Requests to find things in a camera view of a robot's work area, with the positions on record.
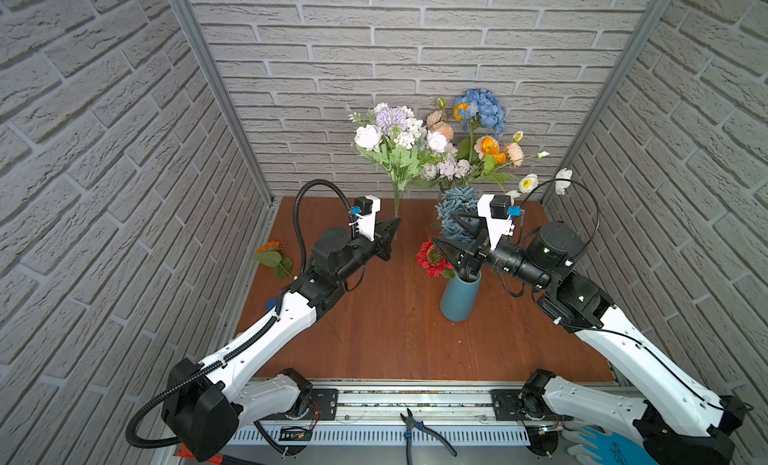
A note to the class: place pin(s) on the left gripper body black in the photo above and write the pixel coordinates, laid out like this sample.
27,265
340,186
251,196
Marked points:
377,243

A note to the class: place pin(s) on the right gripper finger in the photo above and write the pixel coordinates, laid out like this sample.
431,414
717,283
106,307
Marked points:
467,259
467,227

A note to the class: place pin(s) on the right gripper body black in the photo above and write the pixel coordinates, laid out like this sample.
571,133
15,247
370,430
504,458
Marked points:
517,263

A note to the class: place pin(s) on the red gerbera flower stem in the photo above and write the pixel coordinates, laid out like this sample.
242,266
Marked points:
434,261

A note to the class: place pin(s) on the dusty blue hydrangea stem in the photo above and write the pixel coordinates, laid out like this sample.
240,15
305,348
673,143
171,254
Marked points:
455,200

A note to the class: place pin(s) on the teal ceramic vase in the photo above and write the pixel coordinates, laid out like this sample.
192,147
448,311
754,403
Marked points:
458,298

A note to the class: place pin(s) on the white lilac bouquet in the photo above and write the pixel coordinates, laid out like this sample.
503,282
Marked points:
445,174
396,140

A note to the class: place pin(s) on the orange gerbera flower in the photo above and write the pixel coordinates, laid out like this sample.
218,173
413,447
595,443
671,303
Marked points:
271,255

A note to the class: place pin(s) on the white ranunculus flower stem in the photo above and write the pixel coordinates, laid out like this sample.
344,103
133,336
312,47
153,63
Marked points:
515,186

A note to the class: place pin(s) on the orange yellow flower stem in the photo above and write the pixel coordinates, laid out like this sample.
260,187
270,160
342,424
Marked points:
484,122

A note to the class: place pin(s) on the blue hydrangea flower stem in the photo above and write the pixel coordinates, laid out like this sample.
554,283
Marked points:
481,94

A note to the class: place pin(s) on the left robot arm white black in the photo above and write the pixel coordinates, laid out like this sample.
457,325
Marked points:
211,400

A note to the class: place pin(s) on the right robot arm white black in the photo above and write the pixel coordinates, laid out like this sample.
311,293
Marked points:
676,419

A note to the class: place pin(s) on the blue grey work glove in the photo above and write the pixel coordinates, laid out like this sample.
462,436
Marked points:
592,446

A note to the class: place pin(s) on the red clamp tool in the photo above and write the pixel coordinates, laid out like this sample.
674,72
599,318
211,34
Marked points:
219,460

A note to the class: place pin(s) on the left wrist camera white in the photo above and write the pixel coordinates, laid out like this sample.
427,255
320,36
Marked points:
363,216

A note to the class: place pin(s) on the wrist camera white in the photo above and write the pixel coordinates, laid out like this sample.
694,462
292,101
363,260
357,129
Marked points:
363,216
499,213

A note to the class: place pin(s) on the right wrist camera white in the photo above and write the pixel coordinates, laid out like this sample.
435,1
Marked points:
499,213

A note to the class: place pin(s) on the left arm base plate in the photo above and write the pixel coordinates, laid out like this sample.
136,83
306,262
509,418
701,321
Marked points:
321,404

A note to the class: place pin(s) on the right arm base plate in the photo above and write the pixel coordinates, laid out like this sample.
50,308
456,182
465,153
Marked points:
516,405

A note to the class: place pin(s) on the aluminium mounting rail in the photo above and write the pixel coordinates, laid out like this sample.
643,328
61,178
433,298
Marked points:
369,414

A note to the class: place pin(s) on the blue handled pliers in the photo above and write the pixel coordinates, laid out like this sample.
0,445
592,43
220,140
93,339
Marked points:
411,424

